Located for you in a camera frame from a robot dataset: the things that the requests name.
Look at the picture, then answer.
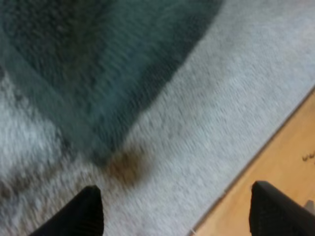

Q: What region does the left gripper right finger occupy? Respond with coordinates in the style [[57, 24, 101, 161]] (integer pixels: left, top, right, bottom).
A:
[[250, 180, 315, 236]]

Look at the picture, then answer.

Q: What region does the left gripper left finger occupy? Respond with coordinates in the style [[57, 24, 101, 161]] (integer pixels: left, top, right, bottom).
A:
[[29, 185, 106, 236]]

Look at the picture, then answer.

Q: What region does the dark grey-green towel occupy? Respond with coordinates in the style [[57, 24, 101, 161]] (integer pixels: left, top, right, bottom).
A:
[[0, 0, 226, 170]]

